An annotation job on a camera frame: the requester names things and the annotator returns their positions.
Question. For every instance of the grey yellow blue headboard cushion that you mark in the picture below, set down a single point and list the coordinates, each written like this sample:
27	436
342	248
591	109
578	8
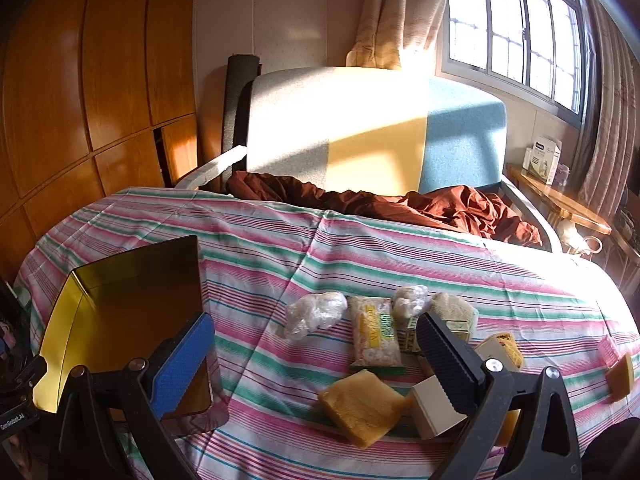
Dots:
350	125

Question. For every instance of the white cardboard box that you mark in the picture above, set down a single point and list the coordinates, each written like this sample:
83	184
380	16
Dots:
542	160

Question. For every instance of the gold metal tin box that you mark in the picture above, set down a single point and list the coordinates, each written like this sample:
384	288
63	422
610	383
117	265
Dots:
125	310

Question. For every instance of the large clear plastic bag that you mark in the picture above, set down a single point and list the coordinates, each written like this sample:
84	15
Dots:
315	312

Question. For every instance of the wooden side table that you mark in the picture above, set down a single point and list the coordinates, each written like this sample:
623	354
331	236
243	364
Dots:
565	205

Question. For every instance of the brown blanket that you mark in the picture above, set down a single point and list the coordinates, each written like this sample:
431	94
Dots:
450	210

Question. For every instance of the beige patterned curtain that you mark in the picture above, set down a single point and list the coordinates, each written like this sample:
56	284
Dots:
395	10

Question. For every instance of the purple snack packet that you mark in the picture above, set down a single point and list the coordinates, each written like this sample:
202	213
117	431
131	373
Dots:
610	350

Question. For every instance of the cluttered wooden shelf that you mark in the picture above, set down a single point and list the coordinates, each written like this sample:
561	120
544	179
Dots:
627	230

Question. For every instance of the barred window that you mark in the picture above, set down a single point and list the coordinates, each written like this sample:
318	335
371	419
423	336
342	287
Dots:
505	25

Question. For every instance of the yellow green snack packet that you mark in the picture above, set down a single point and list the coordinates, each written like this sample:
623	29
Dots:
459	331

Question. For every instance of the striped bedsheet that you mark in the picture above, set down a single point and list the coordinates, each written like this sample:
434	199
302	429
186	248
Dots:
280	260

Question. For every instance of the dark cloth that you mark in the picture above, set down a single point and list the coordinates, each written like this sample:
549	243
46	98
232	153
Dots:
615	455

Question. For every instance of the brown striped curtain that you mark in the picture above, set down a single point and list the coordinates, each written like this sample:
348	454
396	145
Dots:
610	135

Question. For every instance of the white plastic bag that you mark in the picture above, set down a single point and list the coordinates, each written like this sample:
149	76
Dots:
569	235

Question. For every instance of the white tape roll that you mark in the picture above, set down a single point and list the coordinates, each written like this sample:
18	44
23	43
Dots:
584	249

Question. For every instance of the white puffed snack packet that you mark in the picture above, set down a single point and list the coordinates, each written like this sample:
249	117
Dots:
375	335

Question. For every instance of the wooden wardrobe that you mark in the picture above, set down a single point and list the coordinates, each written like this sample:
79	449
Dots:
100	60

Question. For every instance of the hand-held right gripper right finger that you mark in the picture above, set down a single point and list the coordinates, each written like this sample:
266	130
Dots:
445	365

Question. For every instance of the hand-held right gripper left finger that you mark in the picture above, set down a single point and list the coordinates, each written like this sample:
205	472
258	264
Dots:
182	365

